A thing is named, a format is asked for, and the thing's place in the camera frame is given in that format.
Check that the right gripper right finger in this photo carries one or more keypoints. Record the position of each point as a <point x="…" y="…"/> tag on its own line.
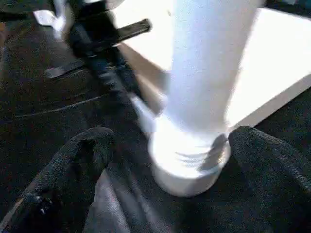
<point x="277" y="184"/>

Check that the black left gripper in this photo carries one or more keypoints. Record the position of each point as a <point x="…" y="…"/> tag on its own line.
<point x="92" y="29"/>

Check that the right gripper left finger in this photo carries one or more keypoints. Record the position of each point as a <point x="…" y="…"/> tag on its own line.
<point x="63" y="189"/>

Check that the white plastic table leg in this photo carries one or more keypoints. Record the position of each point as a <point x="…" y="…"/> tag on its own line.
<point x="209" y="63"/>

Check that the white plastic table top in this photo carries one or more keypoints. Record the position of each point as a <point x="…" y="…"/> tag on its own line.
<point x="277" y="63"/>

